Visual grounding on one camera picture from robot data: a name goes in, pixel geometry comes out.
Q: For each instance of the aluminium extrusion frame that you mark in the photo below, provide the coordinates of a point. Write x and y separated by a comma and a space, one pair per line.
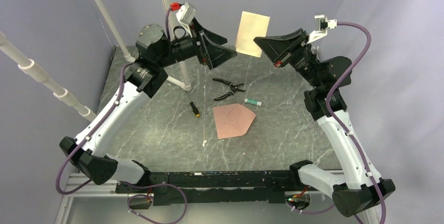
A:
297, 202

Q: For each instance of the black yellow screwdriver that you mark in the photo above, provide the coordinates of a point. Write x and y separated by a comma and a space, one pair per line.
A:
193, 106

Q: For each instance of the cream lined letter paper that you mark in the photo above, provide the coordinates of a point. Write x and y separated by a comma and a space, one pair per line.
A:
251, 26

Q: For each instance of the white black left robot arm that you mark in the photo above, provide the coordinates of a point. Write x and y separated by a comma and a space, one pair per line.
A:
139, 82

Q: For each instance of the white pvc pipe frame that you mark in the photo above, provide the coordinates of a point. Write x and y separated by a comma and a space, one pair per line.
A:
35, 71

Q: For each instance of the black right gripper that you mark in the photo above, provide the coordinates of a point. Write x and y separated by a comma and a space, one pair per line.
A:
277, 48

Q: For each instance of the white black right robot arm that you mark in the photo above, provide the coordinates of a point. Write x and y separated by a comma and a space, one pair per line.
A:
361, 186

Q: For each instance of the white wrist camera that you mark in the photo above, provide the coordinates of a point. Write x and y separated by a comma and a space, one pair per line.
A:
185, 13
322, 25

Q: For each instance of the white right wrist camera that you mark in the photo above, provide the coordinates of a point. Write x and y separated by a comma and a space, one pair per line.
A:
322, 25

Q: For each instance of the pink paper envelope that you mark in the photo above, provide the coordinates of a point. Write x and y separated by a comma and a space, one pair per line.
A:
232, 120

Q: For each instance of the black handled pliers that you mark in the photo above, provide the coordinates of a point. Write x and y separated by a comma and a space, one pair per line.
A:
233, 88

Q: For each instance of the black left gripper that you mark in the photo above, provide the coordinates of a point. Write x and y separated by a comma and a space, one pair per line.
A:
208, 51

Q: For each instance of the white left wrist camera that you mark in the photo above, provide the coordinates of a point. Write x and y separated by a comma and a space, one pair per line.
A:
185, 13

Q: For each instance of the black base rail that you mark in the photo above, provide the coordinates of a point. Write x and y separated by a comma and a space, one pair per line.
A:
271, 186

